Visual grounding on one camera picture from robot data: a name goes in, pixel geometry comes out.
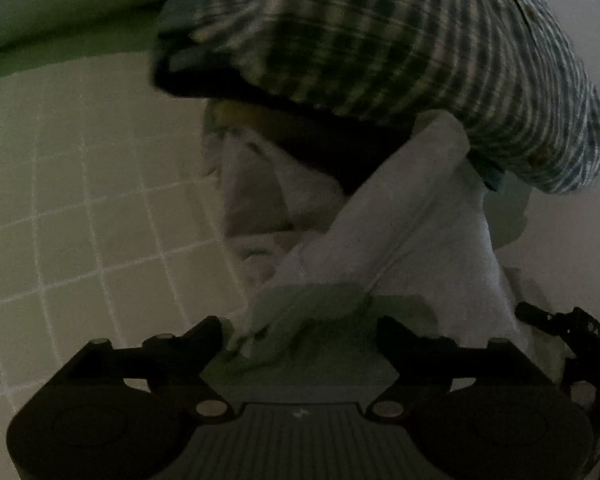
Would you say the plaid shirt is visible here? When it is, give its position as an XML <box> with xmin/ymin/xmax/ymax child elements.
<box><xmin>150</xmin><ymin>0</ymin><xmax>600</xmax><ymax>196</ymax></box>

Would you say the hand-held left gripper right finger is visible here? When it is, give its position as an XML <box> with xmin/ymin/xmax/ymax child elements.
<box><xmin>366</xmin><ymin>315</ymin><xmax>556</xmax><ymax>419</ymax></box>

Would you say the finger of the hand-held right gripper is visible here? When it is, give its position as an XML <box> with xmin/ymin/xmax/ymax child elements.
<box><xmin>514</xmin><ymin>301</ymin><xmax>600</xmax><ymax>356</ymax></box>

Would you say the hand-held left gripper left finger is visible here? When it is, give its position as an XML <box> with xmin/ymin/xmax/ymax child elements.
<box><xmin>55</xmin><ymin>315</ymin><xmax>231</xmax><ymax>419</ymax></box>

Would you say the white garment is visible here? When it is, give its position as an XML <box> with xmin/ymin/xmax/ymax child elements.
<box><xmin>200</xmin><ymin>102</ymin><xmax>573</xmax><ymax>386</ymax></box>

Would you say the pale green garment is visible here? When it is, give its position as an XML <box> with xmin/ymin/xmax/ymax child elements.
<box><xmin>200</xmin><ymin>282</ymin><xmax>438</xmax><ymax>403</ymax></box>

